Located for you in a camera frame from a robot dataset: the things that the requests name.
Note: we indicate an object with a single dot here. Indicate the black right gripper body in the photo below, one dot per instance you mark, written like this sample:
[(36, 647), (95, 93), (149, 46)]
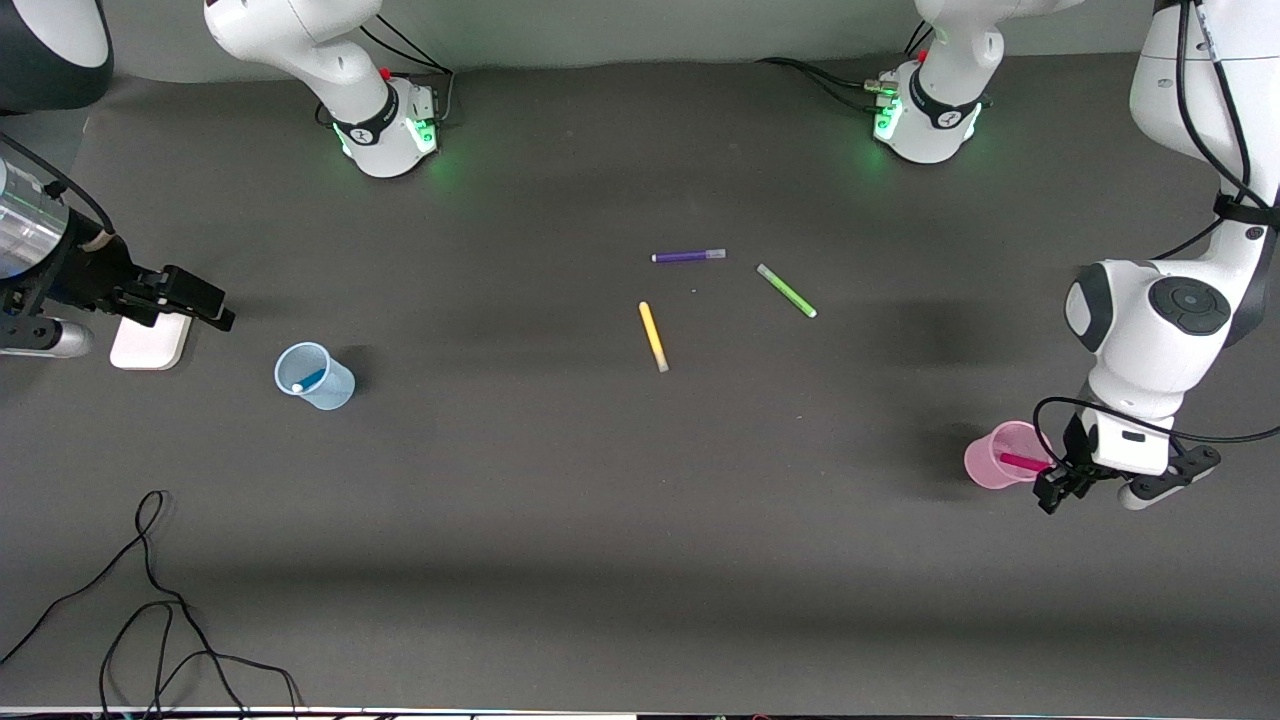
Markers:
[(92, 273)]

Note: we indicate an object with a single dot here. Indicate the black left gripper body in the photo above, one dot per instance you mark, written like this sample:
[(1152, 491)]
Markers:
[(1074, 440)]

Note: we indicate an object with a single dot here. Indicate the pink marker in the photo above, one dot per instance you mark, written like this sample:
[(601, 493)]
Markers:
[(1022, 461)]

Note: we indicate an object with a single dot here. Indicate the blue marker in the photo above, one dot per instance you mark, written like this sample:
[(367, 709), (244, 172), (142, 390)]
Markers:
[(310, 379)]

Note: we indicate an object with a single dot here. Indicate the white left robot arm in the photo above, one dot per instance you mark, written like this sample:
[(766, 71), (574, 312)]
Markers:
[(1150, 330)]

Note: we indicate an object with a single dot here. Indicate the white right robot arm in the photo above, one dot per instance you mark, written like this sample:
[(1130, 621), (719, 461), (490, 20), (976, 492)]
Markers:
[(300, 40)]

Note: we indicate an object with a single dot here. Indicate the pink plastic cup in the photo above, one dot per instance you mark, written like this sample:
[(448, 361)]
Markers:
[(995, 460)]

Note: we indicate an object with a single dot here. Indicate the white rounded box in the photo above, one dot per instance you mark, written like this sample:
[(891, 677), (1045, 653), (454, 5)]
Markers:
[(148, 345)]

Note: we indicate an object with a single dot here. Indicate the light blue plastic cup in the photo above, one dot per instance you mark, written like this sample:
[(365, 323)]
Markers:
[(322, 380)]

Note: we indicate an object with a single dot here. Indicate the green marker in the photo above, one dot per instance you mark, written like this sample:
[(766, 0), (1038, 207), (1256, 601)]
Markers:
[(786, 291)]

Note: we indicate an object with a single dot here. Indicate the yellow marker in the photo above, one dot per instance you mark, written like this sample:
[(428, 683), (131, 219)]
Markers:
[(653, 337)]

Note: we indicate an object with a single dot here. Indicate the purple marker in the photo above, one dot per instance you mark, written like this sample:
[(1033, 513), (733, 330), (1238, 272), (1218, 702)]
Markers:
[(688, 256)]

